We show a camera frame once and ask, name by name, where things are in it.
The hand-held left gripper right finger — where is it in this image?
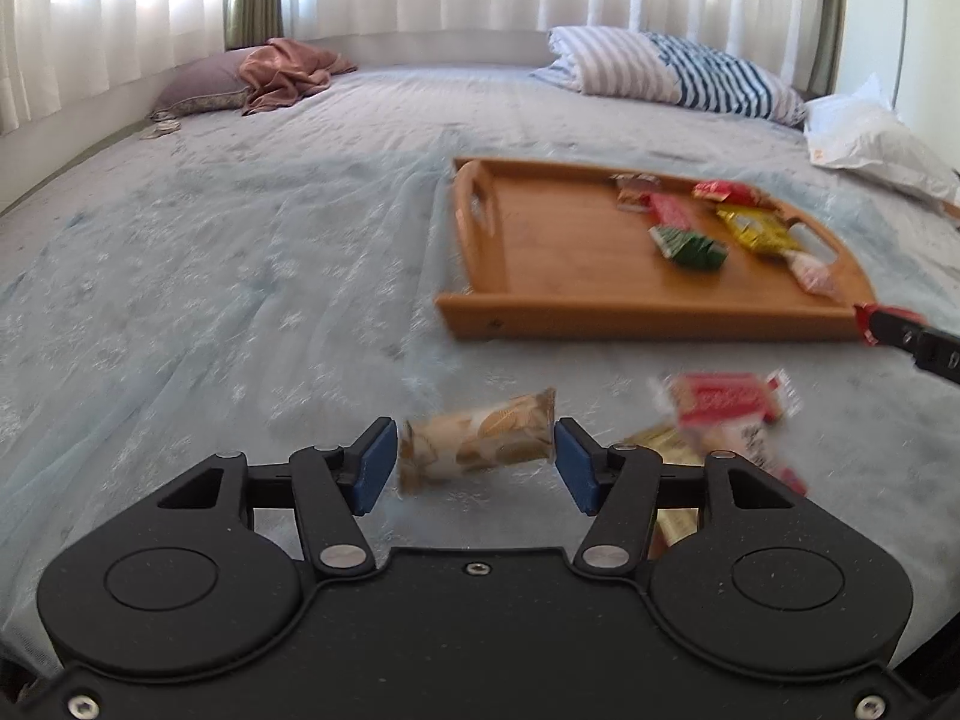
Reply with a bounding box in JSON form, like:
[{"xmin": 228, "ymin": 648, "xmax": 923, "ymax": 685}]
[{"xmin": 553, "ymin": 418, "xmax": 809, "ymax": 583}]

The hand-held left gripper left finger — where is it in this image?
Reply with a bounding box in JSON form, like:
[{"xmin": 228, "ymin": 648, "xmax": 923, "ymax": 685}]
[{"xmin": 157, "ymin": 416, "xmax": 398, "ymax": 581}]

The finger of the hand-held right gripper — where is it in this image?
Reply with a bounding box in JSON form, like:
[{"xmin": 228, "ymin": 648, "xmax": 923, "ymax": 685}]
[{"xmin": 870, "ymin": 309, "xmax": 960, "ymax": 391}]

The long red snack packet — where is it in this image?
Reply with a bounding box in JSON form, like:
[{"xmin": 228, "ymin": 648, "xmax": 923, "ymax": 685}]
[{"xmin": 853, "ymin": 302, "xmax": 929, "ymax": 347}]

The beige cookie packet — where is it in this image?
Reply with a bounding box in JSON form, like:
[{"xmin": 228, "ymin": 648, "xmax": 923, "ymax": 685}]
[{"xmin": 395, "ymin": 388, "xmax": 558, "ymax": 497}]

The pink red snack packet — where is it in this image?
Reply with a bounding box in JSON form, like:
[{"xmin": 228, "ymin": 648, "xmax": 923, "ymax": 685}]
[{"xmin": 651, "ymin": 370, "xmax": 797, "ymax": 430}]

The wooden tray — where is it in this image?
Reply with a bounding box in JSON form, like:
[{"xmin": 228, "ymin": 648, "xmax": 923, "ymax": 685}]
[{"xmin": 435, "ymin": 156, "xmax": 878, "ymax": 344}]

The red nut snack packet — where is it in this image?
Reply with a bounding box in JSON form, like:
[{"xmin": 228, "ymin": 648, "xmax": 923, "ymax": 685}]
[{"xmin": 691, "ymin": 180, "xmax": 763, "ymax": 206}]

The white pink candy packet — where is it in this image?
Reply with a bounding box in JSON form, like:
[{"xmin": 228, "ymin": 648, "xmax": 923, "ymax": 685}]
[{"xmin": 783, "ymin": 247, "xmax": 846, "ymax": 294}]

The yellow gold snack packet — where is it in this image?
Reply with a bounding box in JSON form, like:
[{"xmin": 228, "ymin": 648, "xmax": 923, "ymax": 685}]
[{"xmin": 715, "ymin": 204, "xmax": 801, "ymax": 257}]

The white pillow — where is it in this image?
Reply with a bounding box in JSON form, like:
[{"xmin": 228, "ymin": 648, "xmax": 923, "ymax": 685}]
[{"xmin": 804, "ymin": 73, "xmax": 960, "ymax": 205}]

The green snack packet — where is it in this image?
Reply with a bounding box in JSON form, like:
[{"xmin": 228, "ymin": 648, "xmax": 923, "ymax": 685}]
[{"xmin": 648, "ymin": 225, "xmax": 731, "ymax": 270}]

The light blue snowflake cloth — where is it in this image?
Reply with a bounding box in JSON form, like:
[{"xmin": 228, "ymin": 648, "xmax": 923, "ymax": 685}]
[{"xmin": 0, "ymin": 142, "xmax": 960, "ymax": 691}]

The small red bar packet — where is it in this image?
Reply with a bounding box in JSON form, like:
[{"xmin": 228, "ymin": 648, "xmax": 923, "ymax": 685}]
[{"xmin": 646, "ymin": 193, "xmax": 695, "ymax": 230}]

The brown red snack packet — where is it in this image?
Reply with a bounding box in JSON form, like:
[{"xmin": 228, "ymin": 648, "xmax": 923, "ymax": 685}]
[{"xmin": 610, "ymin": 172, "xmax": 662, "ymax": 213}]

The thin grey pole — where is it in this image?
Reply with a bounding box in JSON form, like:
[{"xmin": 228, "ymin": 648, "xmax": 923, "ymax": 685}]
[{"xmin": 895, "ymin": 0, "xmax": 911, "ymax": 115}]

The grey patterned bed sheet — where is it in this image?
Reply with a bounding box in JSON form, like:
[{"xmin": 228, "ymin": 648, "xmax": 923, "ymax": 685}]
[{"xmin": 0, "ymin": 62, "xmax": 960, "ymax": 256}]

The striped pillow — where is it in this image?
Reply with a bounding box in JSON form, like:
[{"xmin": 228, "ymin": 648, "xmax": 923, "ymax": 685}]
[{"xmin": 529, "ymin": 25, "xmax": 808, "ymax": 127}]

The pink cloth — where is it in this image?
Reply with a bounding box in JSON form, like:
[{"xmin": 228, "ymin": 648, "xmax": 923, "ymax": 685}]
[{"xmin": 238, "ymin": 37, "xmax": 359, "ymax": 118}]

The purple pillow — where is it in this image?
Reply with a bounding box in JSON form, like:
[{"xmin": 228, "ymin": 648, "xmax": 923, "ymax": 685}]
[{"xmin": 148, "ymin": 51, "xmax": 260, "ymax": 122}]

